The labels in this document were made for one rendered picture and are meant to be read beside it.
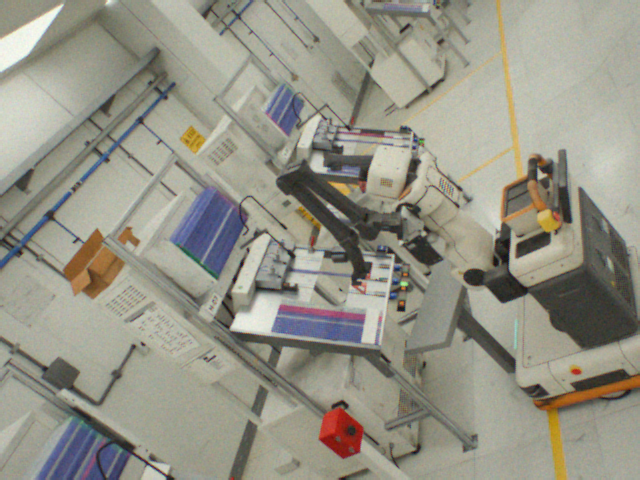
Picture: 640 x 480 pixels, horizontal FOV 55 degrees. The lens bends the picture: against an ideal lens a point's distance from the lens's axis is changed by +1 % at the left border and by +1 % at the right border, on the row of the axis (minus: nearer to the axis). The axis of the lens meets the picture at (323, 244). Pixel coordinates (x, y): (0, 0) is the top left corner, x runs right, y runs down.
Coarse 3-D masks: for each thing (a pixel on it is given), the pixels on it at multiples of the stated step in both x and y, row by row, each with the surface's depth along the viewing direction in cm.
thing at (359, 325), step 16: (288, 304) 297; (304, 304) 297; (320, 304) 297; (288, 320) 289; (304, 320) 288; (320, 320) 288; (336, 320) 288; (352, 320) 288; (368, 320) 288; (320, 336) 280; (336, 336) 280; (352, 336) 280; (368, 336) 280
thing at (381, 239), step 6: (378, 234) 351; (372, 240) 353; (378, 240) 353; (384, 240) 353; (390, 246) 355; (396, 252) 357; (402, 258) 359; (414, 270) 363; (420, 276) 365; (426, 282) 367; (468, 300) 377; (468, 306) 373; (468, 312) 369
